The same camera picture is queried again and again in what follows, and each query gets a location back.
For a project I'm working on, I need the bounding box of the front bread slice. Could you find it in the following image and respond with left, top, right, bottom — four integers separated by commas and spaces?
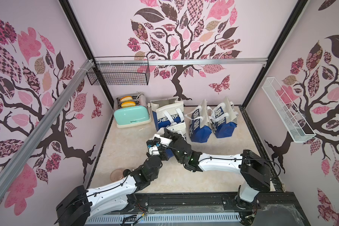
121, 101, 136, 108

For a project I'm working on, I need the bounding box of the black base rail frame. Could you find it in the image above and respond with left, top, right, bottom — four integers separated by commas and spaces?
65, 191, 311, 226

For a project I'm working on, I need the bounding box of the aluminium rail left wall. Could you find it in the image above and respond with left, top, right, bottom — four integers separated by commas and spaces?
0, 59, 94, 200

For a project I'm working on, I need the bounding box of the bread slice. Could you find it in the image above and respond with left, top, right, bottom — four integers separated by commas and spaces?
121, 101, 136, 108
119, 96, 133, 102

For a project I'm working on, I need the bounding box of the white slotted cable duct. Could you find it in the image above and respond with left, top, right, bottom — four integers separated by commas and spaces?
85, 212, 241, 226

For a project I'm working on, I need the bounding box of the small jar with dark lid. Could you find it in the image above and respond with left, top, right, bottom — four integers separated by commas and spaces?
110, 169, 131, 182

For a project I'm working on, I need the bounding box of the white wire shelf basket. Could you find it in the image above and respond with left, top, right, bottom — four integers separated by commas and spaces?
262, 77, 316, 143

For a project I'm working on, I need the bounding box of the black wire basket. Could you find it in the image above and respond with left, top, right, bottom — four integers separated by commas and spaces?
87, 56, 150, 85

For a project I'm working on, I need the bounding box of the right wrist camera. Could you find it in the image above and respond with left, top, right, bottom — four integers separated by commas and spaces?
152, 134, 172, 146

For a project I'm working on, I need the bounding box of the aluminium rail back wall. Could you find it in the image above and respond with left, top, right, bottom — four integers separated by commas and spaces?
96, 58, 268, 66

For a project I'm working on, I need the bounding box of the mint green toaster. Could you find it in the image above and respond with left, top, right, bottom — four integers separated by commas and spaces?
114, 92, 152, 129

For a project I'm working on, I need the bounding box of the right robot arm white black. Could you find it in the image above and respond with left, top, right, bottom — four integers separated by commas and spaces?
162, 129, 271, 203

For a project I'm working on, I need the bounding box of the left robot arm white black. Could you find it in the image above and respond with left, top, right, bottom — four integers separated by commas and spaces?
55, 156, 162, 226

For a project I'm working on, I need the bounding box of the takeout bag blue beige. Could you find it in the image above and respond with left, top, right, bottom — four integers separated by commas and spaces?
210, 97, 239, 138
154, 122, 188, 161
185, 99, 212, 143

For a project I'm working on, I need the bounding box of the aluminium rail wall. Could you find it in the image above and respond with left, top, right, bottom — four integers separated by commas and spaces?
96, 58, 268, 66
0, 59, 94, 200

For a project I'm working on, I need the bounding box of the rear bread slice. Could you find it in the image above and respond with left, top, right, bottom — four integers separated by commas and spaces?
119, 96, 133, 102

